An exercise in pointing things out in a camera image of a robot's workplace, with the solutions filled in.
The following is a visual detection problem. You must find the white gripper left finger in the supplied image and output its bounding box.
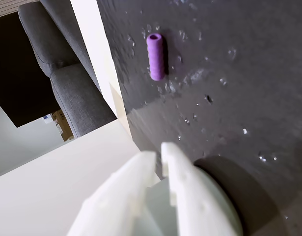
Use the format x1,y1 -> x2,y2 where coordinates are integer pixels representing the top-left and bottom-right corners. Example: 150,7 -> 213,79
66,150 -> 157,236

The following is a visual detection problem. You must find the grey fabric sofa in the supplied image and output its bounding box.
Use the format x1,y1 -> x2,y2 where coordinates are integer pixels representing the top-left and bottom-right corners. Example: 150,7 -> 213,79
17,0 -> 118,138

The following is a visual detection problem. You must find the black table mat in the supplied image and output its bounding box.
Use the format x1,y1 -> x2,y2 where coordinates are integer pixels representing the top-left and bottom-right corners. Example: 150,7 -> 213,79
96,0 -> 302,236

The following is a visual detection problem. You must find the purple ribbed pen grip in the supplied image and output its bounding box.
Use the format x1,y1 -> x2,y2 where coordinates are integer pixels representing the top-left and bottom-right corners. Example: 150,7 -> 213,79
146,32 -> 166,82

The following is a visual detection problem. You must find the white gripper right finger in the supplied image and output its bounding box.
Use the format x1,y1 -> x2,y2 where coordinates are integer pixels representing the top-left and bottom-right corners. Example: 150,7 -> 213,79
160,142 -> 240,236

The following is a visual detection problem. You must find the dark low table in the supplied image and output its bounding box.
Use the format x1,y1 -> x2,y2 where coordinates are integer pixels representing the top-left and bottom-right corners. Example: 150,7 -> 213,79
0,11 -> 62,129

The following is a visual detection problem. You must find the brown cardboard box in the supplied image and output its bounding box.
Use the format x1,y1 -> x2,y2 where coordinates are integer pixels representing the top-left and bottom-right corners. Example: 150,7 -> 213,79
50,110 -> 75,142

